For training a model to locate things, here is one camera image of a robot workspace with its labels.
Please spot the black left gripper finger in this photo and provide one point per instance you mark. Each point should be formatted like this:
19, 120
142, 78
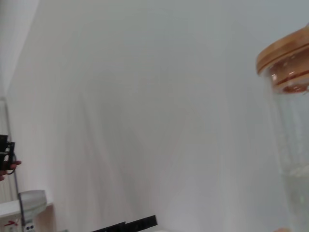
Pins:
135, 224

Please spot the bare person hand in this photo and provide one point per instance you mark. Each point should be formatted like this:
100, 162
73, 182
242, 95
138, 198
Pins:
15, 165

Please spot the grey round container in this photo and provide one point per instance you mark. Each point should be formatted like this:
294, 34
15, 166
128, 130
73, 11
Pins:
33, 199

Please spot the white shelf board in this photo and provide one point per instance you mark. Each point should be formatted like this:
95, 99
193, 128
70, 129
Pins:
9, 212

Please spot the black handheld device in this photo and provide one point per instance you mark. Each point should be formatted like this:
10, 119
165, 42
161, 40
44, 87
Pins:
6, 149

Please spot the glass water dispenser jar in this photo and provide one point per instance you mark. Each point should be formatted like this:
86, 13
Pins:
294, 145

